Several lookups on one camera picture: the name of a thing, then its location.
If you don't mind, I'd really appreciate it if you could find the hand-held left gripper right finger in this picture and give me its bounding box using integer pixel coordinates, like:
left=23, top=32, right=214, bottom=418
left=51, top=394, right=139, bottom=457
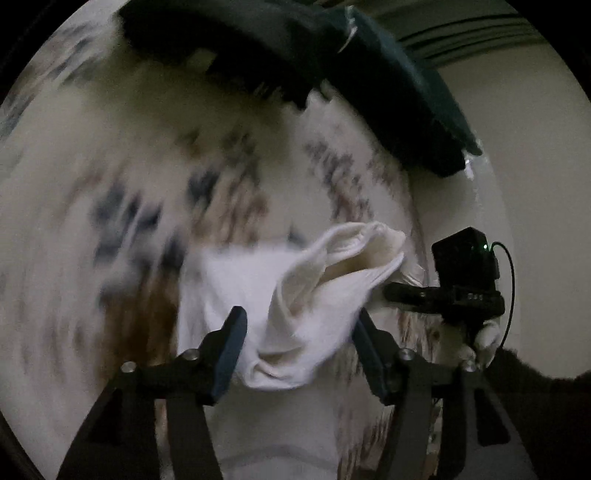
left=352, top=308, right=539, bottom=480

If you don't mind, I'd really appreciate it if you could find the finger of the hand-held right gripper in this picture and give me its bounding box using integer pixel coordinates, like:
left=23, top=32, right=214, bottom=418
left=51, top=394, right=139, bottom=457
left=383, top=281, right=444, bottom=310

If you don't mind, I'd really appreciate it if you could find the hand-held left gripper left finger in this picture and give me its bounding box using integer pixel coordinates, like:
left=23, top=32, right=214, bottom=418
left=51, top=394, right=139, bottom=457
left=55, top=306, right=248, bottom=480

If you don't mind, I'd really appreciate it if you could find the white small garment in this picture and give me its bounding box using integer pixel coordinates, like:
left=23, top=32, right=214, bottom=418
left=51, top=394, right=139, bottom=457
left=177, top=222, right=426, bottom=392

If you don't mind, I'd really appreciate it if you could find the person's right forearm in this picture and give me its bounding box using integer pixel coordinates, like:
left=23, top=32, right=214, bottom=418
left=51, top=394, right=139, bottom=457
left=482, top=346, right=591, bottom=480

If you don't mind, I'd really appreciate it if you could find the person's right hand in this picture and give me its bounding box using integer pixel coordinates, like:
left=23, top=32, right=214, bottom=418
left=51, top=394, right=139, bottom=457
left=458, top=320, right=502, bottom=370

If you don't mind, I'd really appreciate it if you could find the dark teal cloth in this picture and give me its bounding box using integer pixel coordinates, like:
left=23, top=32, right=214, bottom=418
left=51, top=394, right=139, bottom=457
left=318, top=4, right=483, bottom=179

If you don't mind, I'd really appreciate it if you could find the printed blanket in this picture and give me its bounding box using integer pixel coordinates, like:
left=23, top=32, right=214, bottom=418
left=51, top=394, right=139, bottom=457
left=0, top=0, right=467, bottom=480

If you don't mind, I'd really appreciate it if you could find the black cloth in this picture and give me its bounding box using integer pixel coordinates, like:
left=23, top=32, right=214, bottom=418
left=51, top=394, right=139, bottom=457
left=119, top=0, right=333, bottom=109

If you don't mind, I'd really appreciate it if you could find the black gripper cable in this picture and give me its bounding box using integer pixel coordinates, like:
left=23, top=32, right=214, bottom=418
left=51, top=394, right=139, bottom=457
left=488, top=241, right=516, bottom=347

